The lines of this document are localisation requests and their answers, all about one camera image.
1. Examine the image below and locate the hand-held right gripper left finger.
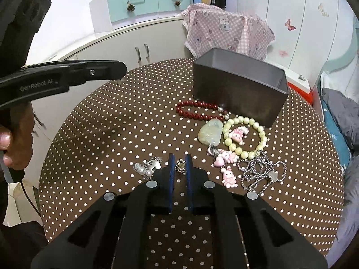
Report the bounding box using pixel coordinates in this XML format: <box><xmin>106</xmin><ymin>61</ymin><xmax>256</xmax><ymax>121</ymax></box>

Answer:
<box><xmin>31</xmin><ymin>154</ymin><xmax>176</xmax><ymax>269</ymax></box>

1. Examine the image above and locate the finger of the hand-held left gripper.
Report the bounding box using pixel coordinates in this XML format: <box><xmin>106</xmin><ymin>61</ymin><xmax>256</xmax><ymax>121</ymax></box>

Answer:
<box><xmin>60</xmin><ymin>60</ymin><xmax>127</xmax><ymax>92</ymax></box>

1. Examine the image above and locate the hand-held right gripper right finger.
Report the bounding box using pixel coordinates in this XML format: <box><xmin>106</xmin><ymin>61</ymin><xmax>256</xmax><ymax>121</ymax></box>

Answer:
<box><xmin>185</xmin><ymin>154</ymin><xmax>328</xmax><ymax>269</ymax></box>

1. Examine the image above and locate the pearl hair clip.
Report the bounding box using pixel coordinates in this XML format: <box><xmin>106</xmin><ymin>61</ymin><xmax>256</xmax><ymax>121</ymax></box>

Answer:
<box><xmin>133</xmin><ymin>157</ymin><xmax>164</xmax><ymax>180</ymax></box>

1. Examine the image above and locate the pink bunny heart charm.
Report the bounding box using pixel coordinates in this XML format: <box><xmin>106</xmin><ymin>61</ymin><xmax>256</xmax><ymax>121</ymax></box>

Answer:
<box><xmin>208</xmin><ymin>143</ymin><xmax>237</xmax><ymax>169</ymax></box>

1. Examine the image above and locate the pale jade pendant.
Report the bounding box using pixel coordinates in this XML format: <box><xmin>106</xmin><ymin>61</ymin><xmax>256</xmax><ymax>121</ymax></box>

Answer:
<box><xmin>198</xmin><ymin>118</ymin><xmax>225</xmax><ymax>145</ymax></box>

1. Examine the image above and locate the green bead bracelet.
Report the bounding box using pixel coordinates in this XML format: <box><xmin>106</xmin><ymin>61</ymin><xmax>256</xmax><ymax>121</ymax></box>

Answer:
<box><xmin>223</xmin><ymin>117</ymin><xmax>267</xmax><ymax>159</ymax></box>

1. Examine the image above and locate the pink cat charm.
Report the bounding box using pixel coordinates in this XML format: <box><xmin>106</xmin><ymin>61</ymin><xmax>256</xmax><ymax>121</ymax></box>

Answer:
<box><xmin>230</xmin><ymin>127</ymin><xmax>250</xmax><ymax>143</ymax></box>

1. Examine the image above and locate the black white cord necklace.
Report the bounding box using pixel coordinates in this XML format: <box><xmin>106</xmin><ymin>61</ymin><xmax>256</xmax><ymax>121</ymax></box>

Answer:
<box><xmin>237</xmin><ymin>153</ymin><xmax>287</xmax><ymax>195</ymax></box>

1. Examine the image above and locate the red bead bracelet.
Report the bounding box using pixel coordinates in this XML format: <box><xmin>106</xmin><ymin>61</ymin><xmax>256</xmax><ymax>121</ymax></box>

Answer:
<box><xmin>176</xmin><ymin>100</ymin><xmax>231</xmax><ymax>122</ymax></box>

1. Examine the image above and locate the grey metal box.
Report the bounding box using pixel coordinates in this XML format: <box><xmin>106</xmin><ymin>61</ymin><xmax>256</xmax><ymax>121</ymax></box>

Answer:
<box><xmin>193</xmin><ymin>48</ymin><xmax>290</xmax><ymax>128</ymax></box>

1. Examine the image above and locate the person's left hand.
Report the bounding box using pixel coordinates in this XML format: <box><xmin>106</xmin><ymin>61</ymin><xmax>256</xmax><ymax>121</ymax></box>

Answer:
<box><xmin>0</xmin><ymin>101</ymin><xmax>35</xmax><ymax>171</ymax></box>

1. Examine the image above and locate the white low cabinet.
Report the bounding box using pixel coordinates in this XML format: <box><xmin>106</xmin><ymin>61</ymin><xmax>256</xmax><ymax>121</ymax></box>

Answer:
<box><xmin>6</xmin><ymin>17</ymin><xmax>194</xmax><ymax>227</ymax></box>

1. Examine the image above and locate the round brown polka-dot table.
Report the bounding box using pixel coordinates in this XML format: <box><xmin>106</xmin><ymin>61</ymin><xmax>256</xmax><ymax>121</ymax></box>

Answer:
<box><xmin>38</xmin><ymin>57</ymin><xmax>345</xmax><ymax>269</ymax></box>

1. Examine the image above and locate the pink checked cloth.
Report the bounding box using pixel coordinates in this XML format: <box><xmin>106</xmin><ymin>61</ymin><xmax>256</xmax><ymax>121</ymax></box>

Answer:
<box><xmin>179</xmin><ymin>3</ymin><xmax>276</xmax><ymax>61</ymax></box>

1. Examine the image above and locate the red storage box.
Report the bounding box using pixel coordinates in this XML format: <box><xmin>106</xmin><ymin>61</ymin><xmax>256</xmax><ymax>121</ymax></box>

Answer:
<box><xmin>285</xmin><ymin>67</ymin><xmax>313</xmax><ymax>104</ymax></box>

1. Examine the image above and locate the teal bed sheet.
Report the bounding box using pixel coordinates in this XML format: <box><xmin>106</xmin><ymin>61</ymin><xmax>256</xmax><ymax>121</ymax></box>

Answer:
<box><xmin>320</xmin><ymin>98</ymin><xmax>351</xmax><ymax>160</ymax></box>

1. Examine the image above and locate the person's dark clothing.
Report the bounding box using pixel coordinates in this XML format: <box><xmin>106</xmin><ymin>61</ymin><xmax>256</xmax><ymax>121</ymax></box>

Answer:
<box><xmin>0</xmin><ymin>174</ymin><xmax>48</xmax><ymax>269</ymax></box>

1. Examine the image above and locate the grey blanket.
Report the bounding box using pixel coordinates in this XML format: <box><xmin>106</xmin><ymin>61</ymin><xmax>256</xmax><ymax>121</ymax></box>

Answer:
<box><xmin>321</xmin><ymin>88</ymin><xmax>359</xmax><ymax>261</ymax></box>

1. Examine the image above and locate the white wardrobe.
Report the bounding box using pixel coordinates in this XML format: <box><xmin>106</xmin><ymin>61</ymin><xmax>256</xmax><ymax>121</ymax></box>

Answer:
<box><xmin>224</xmin><ymin>0</ymin><xmax>357</xmax><ymax>73</ymax></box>

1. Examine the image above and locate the teal bunk bed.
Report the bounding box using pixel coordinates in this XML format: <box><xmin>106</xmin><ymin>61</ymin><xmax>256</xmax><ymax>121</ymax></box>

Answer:
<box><xmin>309</xmin><ymin>14</ymin><xmax>359</xmax><ymax>163</ymax></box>

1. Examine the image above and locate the black cable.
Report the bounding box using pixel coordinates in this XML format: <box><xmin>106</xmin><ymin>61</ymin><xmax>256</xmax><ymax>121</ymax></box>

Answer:
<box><xmin>20</xmin><ymin>181</ymin><xmax>41</xmax><ymax>219</ymax></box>

